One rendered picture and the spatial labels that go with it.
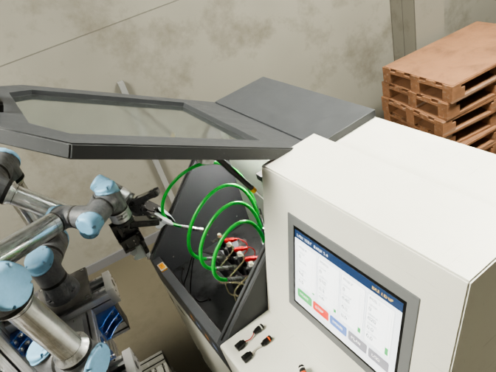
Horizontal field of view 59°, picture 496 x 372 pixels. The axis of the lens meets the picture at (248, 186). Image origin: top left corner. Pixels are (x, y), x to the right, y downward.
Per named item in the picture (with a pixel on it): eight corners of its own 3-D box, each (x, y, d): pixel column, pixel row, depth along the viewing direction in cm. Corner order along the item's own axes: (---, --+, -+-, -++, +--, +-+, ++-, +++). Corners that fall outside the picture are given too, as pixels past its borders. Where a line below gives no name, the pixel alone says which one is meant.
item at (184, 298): (163, 283, 217) (151, 260, 208) (171, 278, 218) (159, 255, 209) (227, 367, 169) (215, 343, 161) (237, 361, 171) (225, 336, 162)
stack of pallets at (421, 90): (473, 102, 424) (476, 19, 380) (548, 127, 365) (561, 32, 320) (382, 149, 400) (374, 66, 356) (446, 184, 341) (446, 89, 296)
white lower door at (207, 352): (204, 362, 256) (162, 283, 218) (207, 359, 256) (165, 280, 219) (269, 453, 206) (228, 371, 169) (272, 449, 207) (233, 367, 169)
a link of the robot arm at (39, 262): (34, 291, 181) (16, 269, 174) (43, 269, 192) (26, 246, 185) (62, 284, 181) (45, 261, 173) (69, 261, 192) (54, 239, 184)
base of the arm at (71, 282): (47, 313, 184) (35, 297, 178) (45, 291, 196) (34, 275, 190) (82, 295, 187) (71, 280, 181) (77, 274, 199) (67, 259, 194)
